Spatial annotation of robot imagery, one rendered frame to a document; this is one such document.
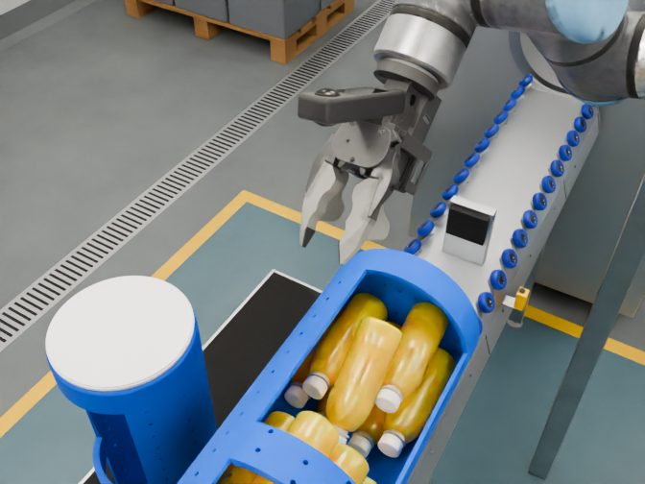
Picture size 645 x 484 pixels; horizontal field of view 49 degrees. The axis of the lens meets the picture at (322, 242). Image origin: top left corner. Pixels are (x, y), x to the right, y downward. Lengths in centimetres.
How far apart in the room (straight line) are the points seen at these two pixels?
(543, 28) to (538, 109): 149
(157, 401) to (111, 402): 8
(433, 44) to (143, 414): 92
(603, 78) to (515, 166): 116
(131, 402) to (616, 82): 97
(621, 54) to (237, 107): 318
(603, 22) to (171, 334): 95
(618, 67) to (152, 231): 256
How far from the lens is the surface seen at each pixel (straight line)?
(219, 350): 248
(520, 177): 194
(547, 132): 213
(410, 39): 75
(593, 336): 191
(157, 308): 144
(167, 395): 139
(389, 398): 117
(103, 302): 148
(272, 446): 100
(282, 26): 413
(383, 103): 73
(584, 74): 82
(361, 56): 430
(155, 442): 149
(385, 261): 122
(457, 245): 166
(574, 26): 72
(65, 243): 321
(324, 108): 68
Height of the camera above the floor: 210
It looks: 44 degrees down
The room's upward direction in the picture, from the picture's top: straight up
